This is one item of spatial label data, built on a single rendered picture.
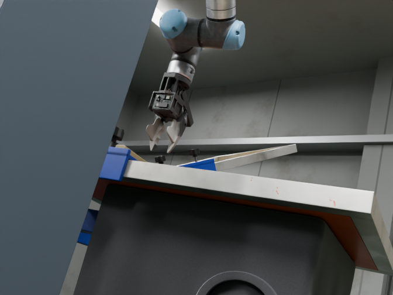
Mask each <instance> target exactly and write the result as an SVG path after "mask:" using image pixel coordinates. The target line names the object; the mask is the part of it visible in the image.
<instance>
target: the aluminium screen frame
mask: <svg viewBox="0 0 393 295"><path fill-rule="evenodd" d="M122 181H125V182H130V183H137V184H145V185H149V186H156V187H164V188H171V189H175V190H182V191H190V192H195V193H202V194H209V195H216V196H221V197H228V198H235V199H240V200H247V201H254V202H258V203H266V204H273V205H280V206H285V207H292V208H299V209H304V210H311V211H319V212H326V213H330V214H337V215H345V216H349V217H351V219H352V221H353V223H354V224H355V226H356V228H357V230H358V232H359V234H360V236H361V238H362V240H363V242H364V244H365V246H366V248H367V249H368V251H369V253H370V255H371V257H372V259H373V261H374V263H375V265H376V267H377V269H378V270H372V269H366V268H363V267H357V266H356V269H361V270H366V271H370V272H376V273H381V274H385V275H390V276H393V248H392V245H391V242H390V239H389V236H388V232H387V229H386V227H385V224H384V220H383V218H382V215H381V211H380V208H379V205H378V202H377V199H376V196H375V193H374V192H373V191H365V190H356V189H351V188H342V187H333V186H325V185H320V184H311V183H302V182H297V181H288V180H279V179H271V178H265V177H257V176H248V175H243V174H234V173H225V172H220V171H212V170H202V169H194V168H189V167H180V166H171V165H166V164H157V163H149V162H140V161H135V160H128V161H127V165H126V168H125V172H124V174H123V177H122Z"/></svg>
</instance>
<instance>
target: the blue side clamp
mask: <svg viewBox="0 0 393 295"><path fill-rule="evenodd" d="M130 153H131V150H130V149H124V148H119V147H109V149H108V152H107V154H106V158H105V161H104V164H103V166H102V170H101V173H100V175H99V179H104V180H112V181H119V182H121V181H122V177H123V174H124V172H125V168H126V165H127V161H128V160H135V161H138V160H136V159H135V158H134V157H133V156H131V155H130Z"/></svg>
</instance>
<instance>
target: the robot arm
mask: <svg viewBox="0 0 393 295"><path fill-rule="evenodd" d="M159 26H160V29H161V31H162V34H163V36H164V37H165V39H166V41H167V42H168V44H169V45H170V47H171V49H172V51H173V55H172V58H171V61H170V64H169V67H168V70H167V72H166V73H164V76H163V79H162V82H161V86H160V89H159V91H153V94H152V96H151V100H150V103H149V107H148V109H149V110H151V112H153V111H154V113H155V114H156V115H155V116H154V119H153V124H152V125H148V126H147V127H146V132H147V134H148V136H149V138H150V150H151V151H152V152H153V151H154V150H155V149H156V148H157V144H158V141H159V140H160V136H161V134H162V133H163V132H164V130H165V128H166V127H165V125H164V124H163V122H165V123H167V122H168V121H170V122H172V123H171V126H168V127H167V135H168V137H169V138H170V142H169V144H168V145H167V153H170V152H171V151H172V150H173V148H174V147H175V145H176V144H177V143H178V141H179V139H180V137H182V134H183V133H184V131H185V128H186V127H191V126H192V124H193V123H194V121H193V118H192V114H191V110H190V107H189V103H188V98H187V95H186V92H185V91H186V90H188V89H189V87H190V85H191V83H192V79H193V76H194V74H195V69H196V67H197V63H198V59H199V56H200V53H201V51H202V48H203V47H205V48H212V49H223V50H239V49H240V48H241V47H242V45H243V43H244V38H245V28H244V23H243V22H242V21H238V20H236V0H206V19H204V18H188V17H187V16H186V15H185V14H184V13H183V11H181V10H179V9H170V10H168V11H166V12H164V13H163V15H162V16H161V18H160V21H159ZM153 97H154V98H155V99H154V102H153V106H151V102H152V99H153Z"/></svg>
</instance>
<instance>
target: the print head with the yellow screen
mask: <svg viewBox="0 0 393 295"><path fill-rule="evenodd" d="M295 152H297V146H296V144H293V145H286V146H279V147H272V148H268V149H260V150H254V151H249V152H242V153H235V154H231V155H223V156H217V157H212V158H209V159H204V160H199V161H197V156H198V154H199V153H200V152H199V148H198V149H192V150H189V155H192V156H193V157H194V159H195V161H194V162H191V163H186V164H181V165H178V166H180V167H189V168H194V169H202V170H212V171H222V170H227V169H231V168H234V167H239V166H244V165H247V164H251V163H255V162H260V161H263V160H267V159H272V158H275V157H279V156H283V155H288V154H291V153H295ZM155 161H156V163H157V162H158V163H159V164H164V162H163V161H166V157H165V155H164V156H159V157H155Z"/></svg>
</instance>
